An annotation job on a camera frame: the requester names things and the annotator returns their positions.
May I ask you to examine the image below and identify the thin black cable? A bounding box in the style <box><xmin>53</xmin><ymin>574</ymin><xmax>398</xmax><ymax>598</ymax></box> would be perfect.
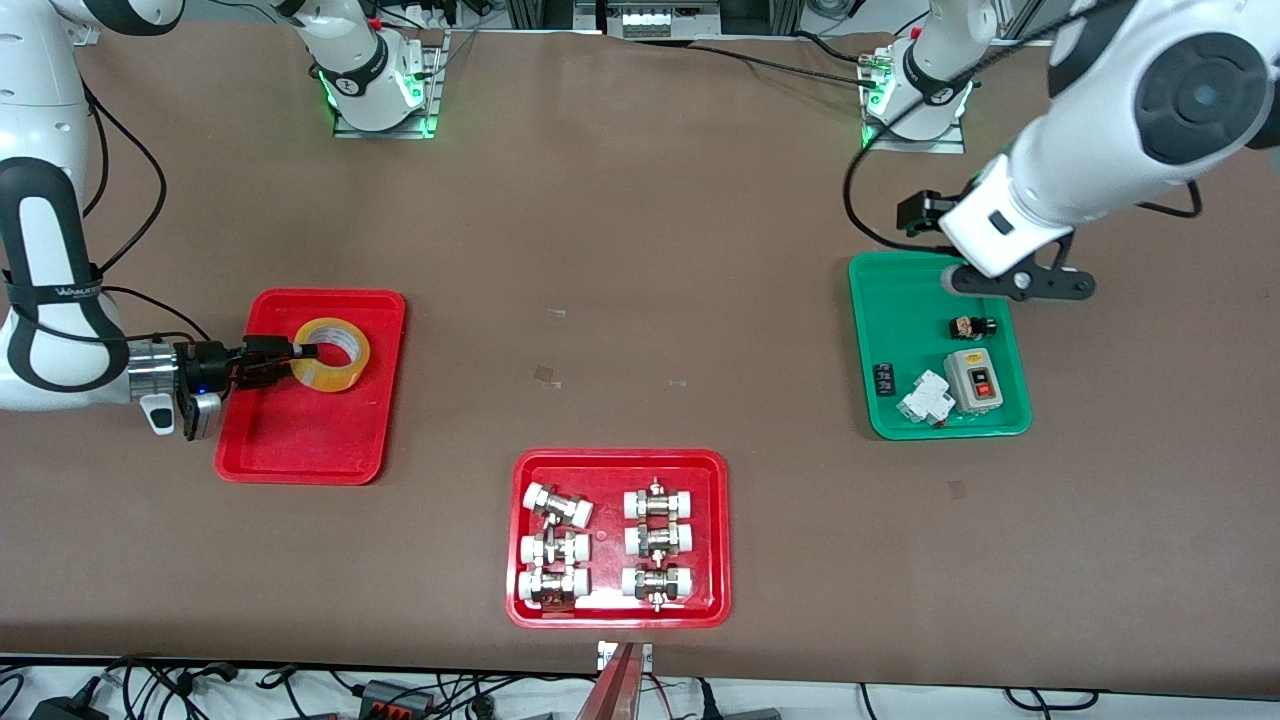
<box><xmin>1138</xmin><ymin>178</ymin><xmax>1203</xmax><ymax>220</ymax></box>

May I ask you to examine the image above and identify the white-capped metal pipe fitting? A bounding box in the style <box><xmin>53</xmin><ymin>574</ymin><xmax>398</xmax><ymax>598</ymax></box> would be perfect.
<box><xmin>517</xmin><ymin>566</ymin><xmax>591</xmax><ymax>609</ymax></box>
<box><xmin>624</xmin><ymin>478</ymin><xmax>697</xmax><ymax>521</ymax></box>
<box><xmin>621</xmin><ymin>563</ymin><xmax>696</xmax><ymax>611</ymax></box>
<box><xmin>519</xmin><ymin>530</ymin><xmax>591</xmax><ymax>567</ymax></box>
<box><xmin>523</xmin><ymin>483</ymin><xmax>594</xmax><ymax>529</ymax></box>
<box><xmin>624</xmin><ymin>520</ymin><xmax>695</xmax><ymax>559</ymax></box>

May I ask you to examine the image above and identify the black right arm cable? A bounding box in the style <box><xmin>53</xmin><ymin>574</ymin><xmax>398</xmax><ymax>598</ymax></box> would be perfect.
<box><xmin>80</xmin><ymin>85</ymin><xmax>213</xmax><ymax>346</ymax></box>

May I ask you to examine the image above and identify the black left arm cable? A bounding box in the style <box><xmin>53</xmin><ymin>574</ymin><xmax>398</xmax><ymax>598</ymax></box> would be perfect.
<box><xmin>843</xmin><ymin>0</ymin><xmax>1111</xmax><ymax>251</ymax></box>

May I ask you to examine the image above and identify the black table cable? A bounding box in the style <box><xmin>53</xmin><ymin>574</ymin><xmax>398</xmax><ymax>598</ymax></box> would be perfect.
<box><xmin>690</xmin><ymin>40</ymin><xmax>873</xmax><ymax>89</ymax></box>

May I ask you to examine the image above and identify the red plastic tray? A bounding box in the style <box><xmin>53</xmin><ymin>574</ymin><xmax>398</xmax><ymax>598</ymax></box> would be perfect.
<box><xmin>505</xmin><ymin>448</ymin><xmax>732</xmax><ymax>630</ymax></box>
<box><xmin>214</xmin><ymin>288</ymin><xmax>407</xmax><ymax>486</ymax></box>

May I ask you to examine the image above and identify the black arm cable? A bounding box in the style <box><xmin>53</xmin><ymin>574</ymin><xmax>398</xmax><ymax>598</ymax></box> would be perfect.
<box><xmin>843</xmin><ymin>0</ymin><xmax>1111</xmax><ymax>251</ymax></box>
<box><xmin>80</xmin><ymin>85</ymin><xmax>213</xmax><ymax>346</ymax></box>

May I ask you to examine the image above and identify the white circuit breaker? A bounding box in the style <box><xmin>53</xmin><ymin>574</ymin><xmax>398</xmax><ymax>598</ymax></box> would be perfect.
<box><xmin>896</xmin><ymin>370</ymin><xmax>955</xmax><ymax>428</ymax></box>

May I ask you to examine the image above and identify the white power strip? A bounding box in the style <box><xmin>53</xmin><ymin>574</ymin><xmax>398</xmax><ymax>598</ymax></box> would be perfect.
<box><xmin>608</xmin><ymin>0</ymin><xmax>723</xmax><ymax>39</ymax></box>

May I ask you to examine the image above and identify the yellowish clear tape roll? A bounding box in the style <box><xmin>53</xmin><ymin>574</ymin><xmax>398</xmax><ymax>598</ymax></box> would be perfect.
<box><xmin>293</xmin><ymin>317</ymin><xmax>371</xmax><ymax>393</ymax></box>

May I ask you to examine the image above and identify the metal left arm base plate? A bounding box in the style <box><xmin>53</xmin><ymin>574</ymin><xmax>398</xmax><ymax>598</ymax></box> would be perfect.
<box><xmin>862</xmin><ymin>50</ymin><xmax>967</xmax><ymax>154</ymax></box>

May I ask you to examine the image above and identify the grey on-off switch box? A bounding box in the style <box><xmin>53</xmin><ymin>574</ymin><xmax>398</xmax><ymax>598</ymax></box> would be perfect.
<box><xmin>943</xmin><ymin>349</ymin><xmax>1005</xmax><ymax>415</ymax></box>

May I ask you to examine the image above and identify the green plastic tray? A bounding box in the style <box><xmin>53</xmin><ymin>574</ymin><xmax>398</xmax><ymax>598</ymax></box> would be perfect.
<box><xmin>848</xmin><ymin>250</ymin><xmax>1033</xmax><ymax>441</ymax></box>

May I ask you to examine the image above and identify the red metal beam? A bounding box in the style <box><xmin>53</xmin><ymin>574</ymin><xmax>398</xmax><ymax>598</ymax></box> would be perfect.
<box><xmin>575</xmin><ymin>640</ymin><xmax>653</xmax><ymax>720</ymax></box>

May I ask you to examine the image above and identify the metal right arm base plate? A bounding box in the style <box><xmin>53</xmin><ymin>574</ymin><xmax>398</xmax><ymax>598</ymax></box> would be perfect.
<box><xmin>333</xmin><ymin>30</ymin><xmax>447</xmax><ymax>139</ymax></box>

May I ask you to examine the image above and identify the black power adapter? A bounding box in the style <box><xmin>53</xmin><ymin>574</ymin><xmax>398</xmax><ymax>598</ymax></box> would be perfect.
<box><xmin>30</xmin><ymin>693</ymin><xmax>111</xmax><ymax>720</ymax></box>

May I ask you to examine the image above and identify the black floor cable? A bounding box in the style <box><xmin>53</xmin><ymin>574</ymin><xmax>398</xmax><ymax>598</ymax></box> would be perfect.
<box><xmin>100</xmin><ymin>655</ymin><xmax>241</xmax><ymax>720</ymax></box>

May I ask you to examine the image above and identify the black box with orange connectors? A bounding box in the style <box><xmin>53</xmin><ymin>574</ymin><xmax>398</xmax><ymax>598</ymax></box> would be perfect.
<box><xmin>355</xmin><ymin>680</ymin><xmax>437</xmax><ymax>720</ymax></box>

